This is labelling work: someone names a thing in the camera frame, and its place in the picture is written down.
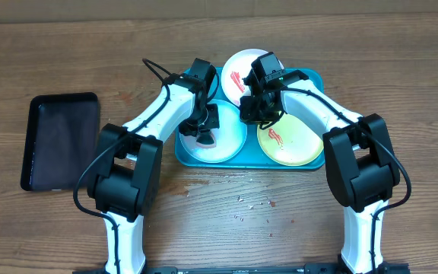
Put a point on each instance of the white plate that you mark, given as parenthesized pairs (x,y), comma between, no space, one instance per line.
(236,68)

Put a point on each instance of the yellow green plate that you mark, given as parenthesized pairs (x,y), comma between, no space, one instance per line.
(290,142)

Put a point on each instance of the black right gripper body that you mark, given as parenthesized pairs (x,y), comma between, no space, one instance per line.
(258,112)

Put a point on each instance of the black rectangular tray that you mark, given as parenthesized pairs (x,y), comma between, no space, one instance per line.
(60,140)

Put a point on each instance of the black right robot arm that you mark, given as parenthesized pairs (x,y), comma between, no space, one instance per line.
(361,167)

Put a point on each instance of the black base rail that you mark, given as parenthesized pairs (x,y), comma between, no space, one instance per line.
(309,268)

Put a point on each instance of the teal plastic tray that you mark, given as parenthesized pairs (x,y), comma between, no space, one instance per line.
(251,156)

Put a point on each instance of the light blue plate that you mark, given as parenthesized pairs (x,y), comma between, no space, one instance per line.
(229,138)

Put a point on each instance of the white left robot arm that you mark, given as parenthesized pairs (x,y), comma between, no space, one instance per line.
(123,179)

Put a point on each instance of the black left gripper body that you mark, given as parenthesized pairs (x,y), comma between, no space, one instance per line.
(204,121)

